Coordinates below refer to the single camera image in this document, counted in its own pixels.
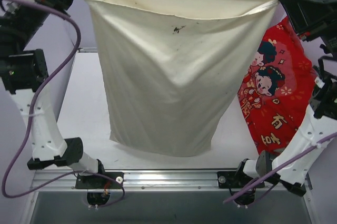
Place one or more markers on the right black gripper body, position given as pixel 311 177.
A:
pixel 307 20

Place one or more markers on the cream pillowcase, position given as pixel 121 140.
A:
pixel 171 68

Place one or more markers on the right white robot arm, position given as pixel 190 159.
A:
pixel 317 129

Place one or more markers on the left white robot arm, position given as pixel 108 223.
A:
pixel 25 76

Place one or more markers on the red cartoon print bag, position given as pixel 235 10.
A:
pixel 276 89

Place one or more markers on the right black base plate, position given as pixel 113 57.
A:
pixel 232 179

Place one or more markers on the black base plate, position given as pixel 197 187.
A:
pixel 232 179
pixel 90 181

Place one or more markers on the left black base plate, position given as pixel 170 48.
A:
pixel 90 181

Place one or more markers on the aluminium mounting rail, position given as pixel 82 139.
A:
pixel 136 179

